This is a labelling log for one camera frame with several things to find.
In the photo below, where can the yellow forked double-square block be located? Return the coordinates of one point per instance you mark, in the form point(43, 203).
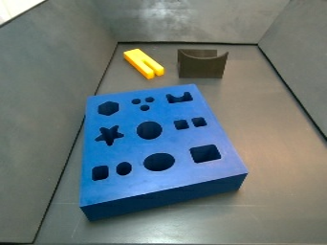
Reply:
point(144, 64)

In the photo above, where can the black curved holder stand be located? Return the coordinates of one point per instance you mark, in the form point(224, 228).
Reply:
point(197, 63)

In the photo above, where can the blue foam shape board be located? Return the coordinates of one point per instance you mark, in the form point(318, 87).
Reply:
point(155, 150)

